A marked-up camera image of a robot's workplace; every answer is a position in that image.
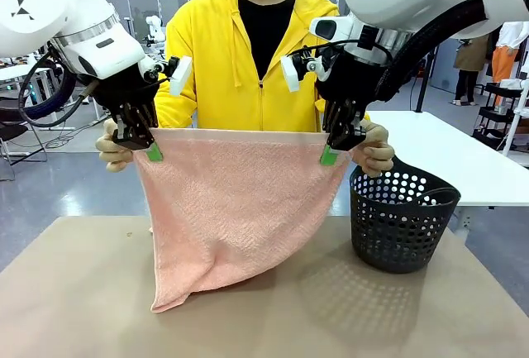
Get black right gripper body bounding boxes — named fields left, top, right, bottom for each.
left=316, top=54, right=385, bottom=111

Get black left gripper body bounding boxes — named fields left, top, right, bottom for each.
left=93, top=64, right=160, bottom=119

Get pink terry towel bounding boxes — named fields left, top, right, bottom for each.
left=132, top=127, right=352, bottom=314

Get person's right forearm yellow sleeve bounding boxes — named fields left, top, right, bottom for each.
left=153, top=80, right=198, bottom=131

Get person's right hand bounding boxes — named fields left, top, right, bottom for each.
left=95, top=119, right=137, bottom=174

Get person's left hand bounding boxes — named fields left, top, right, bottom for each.
left=350, top=120, right=396, bottom=177

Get small background white robot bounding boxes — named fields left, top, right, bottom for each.
left=144, top=13, right=166, bottom=47

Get black vertical pole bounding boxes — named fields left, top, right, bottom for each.
left=414, top=50, right=437, bottom=114

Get white side table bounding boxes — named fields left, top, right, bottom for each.
left=365, top=109, right=529, bottom=235

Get person in yellow hoodie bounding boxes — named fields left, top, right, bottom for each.
left=155, top=0, right=371, bottom=134

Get black office chair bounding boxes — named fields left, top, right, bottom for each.
left=0, top=120, right=49, bottom=181

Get black perforated plastic basket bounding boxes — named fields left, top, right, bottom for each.
left=349, top=155, right=462, bottom=274

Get background person brown coat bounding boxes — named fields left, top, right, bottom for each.
left=453, top=35, right=501, bottom=107

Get black trolley cart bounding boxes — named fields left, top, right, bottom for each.
left=472, top=80, right=529, bottom=156

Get background person orange trousers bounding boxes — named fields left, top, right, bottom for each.
left=491, top=21, right=529, bottom=107

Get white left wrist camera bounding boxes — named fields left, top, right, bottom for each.
left=169, top=55, right=193, bottom=97

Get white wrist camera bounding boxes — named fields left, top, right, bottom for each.
left=280, top=55, right=301, bottom=93
left=169, top=55, right=193, bottom=97

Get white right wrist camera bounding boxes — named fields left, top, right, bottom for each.
left=280, top=55, right=301, bottom=93

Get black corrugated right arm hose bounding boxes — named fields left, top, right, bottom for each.
left=374, top=0, right=503, bottom=103

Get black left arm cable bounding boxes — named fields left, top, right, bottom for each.
left=18, top=54, right=98, bottom=128

